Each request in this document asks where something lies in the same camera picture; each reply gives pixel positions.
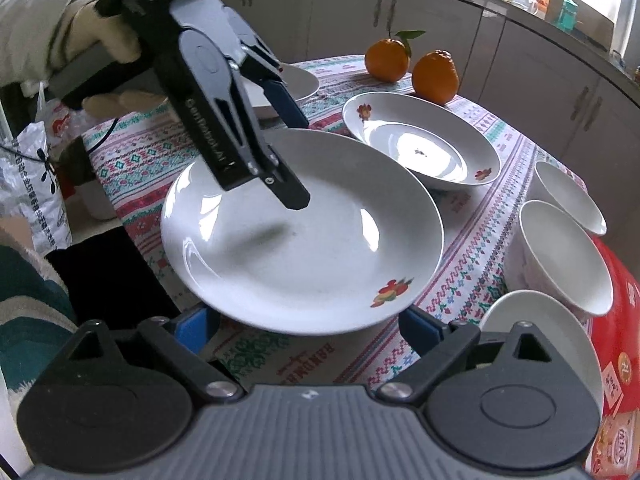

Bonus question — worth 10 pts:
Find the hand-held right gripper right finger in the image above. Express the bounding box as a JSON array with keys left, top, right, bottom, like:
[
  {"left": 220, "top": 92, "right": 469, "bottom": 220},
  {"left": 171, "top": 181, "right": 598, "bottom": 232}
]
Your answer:
[{"left": 377, "top": 307, "right": 556, "bottom": 406}]

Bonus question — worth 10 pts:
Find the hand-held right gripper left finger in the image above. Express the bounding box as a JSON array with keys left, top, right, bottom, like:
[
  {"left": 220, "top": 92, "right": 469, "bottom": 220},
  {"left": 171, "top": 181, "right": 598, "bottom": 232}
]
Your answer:
[{"left": 67, "top": 305, "right": 246, "bottom": 402}]

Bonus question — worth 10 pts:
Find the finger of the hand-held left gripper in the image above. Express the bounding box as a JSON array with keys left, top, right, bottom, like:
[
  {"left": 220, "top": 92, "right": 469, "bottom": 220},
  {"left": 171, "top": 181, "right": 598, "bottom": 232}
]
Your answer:
[
  {"left": 222, "top": 7, "right": 309, "bottom": 130},
  {"left": 230, "top": 60, "right": 310, "bottom": 210}
]

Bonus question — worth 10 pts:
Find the white plate with fruit print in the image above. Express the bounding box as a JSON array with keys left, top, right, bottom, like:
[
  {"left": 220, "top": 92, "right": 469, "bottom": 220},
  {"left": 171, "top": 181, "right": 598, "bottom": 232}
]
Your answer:
[
  {"left": 160, "top": 128, "right": 445, "bottom": 336},
  {"left": 242, "top": 62, "right": 321, "bottom": 121},
  {"left": 342, "top": 92, "right": 502, "bottom": 191}
]

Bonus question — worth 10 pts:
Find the white ceramic bowl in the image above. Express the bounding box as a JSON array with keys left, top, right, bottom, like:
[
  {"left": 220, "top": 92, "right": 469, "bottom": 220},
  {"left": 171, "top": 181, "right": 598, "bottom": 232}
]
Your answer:
[
  {"left": 517, "top": 200, "right": 615, "bottom": 318},
  {"left": 477, "top": 290, "right": 604, "bottom": 416},
  {"left": 532, "top": 161, "right": 607, "bottom": 237}
]

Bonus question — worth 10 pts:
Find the person's left hand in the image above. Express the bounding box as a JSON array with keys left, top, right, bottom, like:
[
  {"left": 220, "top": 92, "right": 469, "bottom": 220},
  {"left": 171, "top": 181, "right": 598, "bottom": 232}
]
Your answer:
[{"left": 50, "top": 0, "right": 167, "bottom": 113}]

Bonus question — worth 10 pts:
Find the black stool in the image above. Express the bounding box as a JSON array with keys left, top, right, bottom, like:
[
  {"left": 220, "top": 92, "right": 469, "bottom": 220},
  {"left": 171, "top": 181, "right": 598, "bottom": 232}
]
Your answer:
[{"left": 45, "top": 227, "right": 181, "bottom": 331}]

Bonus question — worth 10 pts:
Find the orange with green leaf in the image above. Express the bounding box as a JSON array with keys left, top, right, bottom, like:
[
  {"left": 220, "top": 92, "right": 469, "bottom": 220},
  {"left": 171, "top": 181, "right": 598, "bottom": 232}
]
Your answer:
[{"left": 364, "top": 30, "right": 427, "bottom": 83}]

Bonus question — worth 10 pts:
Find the patterned red green tablecloth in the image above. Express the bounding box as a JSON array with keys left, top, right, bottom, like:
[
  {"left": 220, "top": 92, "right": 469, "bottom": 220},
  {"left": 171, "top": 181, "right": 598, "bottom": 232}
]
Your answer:
[{"left": 82, "top": 55, "right": 591, "bottom": 401}]

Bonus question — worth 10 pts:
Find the bumpy orange without leaf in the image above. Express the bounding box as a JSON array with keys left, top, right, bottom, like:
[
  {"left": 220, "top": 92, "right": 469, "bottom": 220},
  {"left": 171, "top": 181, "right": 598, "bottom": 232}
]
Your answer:
[{"left": 411, "top": 50, "right": 460, "bottom": 106}]

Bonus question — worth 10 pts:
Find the red white plastic bag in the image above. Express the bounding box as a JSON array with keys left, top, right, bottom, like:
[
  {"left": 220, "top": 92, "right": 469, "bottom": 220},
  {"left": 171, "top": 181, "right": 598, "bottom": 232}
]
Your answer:
[{"left": 37, "top": 97, "right": 93, "bottom": 133}]

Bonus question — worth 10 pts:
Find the teal patterned cloth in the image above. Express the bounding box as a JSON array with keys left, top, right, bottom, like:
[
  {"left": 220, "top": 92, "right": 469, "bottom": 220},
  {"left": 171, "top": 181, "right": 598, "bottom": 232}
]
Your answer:
[{"left": 0, "top": 230, "right": 78, "bottom": 396}]

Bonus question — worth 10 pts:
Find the red cardboard box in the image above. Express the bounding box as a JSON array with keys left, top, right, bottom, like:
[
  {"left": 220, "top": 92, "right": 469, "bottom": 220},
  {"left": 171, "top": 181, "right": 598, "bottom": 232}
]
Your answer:
[{"left": 582, "top": 232, "right": 640, "bottom": 478}]

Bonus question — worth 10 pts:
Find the white printed plastic bag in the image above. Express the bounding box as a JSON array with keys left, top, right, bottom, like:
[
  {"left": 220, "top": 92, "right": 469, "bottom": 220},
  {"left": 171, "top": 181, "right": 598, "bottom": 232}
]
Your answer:
[{"left": 0, "top": 80, "right": 76, "bottom": 256}]

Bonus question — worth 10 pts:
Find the teal bottle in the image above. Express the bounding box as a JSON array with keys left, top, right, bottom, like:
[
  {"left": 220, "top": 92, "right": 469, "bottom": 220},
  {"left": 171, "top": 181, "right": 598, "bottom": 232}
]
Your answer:
[{"left": 560, "top": 0, "right": 582, "bottom": 31}]

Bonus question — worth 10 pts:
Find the brown cardboard box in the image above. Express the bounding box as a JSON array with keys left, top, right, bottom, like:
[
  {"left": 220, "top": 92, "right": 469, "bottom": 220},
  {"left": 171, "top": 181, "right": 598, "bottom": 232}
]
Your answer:
[{"left": 542, "top": 0, "right": 617, "bottom": 52}]

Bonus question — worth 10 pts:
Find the black cable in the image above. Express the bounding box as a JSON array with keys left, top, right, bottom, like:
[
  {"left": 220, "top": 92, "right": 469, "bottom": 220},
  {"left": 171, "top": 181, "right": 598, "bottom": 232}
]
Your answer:
[{"left": 0, "top": 117, "right": 118, "bottom": 162}]

